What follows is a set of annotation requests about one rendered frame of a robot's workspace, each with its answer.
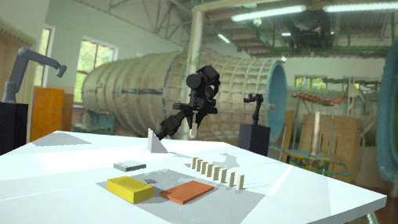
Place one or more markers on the yellow rectangular block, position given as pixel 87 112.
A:
pixel 130 189

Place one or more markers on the orange flat square tile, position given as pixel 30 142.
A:
pixel 186 192

